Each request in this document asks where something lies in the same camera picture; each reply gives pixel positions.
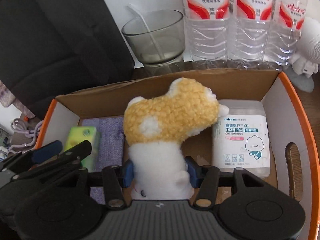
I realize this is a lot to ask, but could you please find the black paper shopping bag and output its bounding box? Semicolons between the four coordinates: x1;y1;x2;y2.
1;0;135;118

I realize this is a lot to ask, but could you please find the glass cup with straw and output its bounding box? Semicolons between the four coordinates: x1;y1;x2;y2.
121;4;185;76

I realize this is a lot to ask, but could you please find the right water bottle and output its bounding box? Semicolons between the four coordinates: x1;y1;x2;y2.
264;0;308;71

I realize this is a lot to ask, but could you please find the green tissue pack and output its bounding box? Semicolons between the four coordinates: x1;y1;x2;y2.
63;126;100;172

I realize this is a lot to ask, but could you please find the water bottle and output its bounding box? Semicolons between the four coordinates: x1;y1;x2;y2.
227;0;274;69
183;0;229;69
264;0;308;71

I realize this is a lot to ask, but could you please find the left water bottle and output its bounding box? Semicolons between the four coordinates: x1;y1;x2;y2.
183;0;229;69

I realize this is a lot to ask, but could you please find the middle water bottle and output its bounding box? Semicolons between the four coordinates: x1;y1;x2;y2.
227;0;274;69

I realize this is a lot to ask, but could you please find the yellow white plush toy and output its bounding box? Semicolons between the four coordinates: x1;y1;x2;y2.
123;77;229;200

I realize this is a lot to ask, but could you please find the cotton swab plastic box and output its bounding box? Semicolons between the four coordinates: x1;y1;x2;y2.
212;99;271;178

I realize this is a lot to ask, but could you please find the purple ceramic vase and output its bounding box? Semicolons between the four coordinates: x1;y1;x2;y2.
0;81;35;119

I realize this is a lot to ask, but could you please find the red cardboard pumpkin box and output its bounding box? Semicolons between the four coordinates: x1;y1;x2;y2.
36;68;319;239

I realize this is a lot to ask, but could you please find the white astronaut speaker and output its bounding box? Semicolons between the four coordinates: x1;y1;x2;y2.
284;17;319;93

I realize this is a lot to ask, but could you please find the purple fabric pouch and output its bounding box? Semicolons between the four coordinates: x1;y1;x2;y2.
81;116;126;204

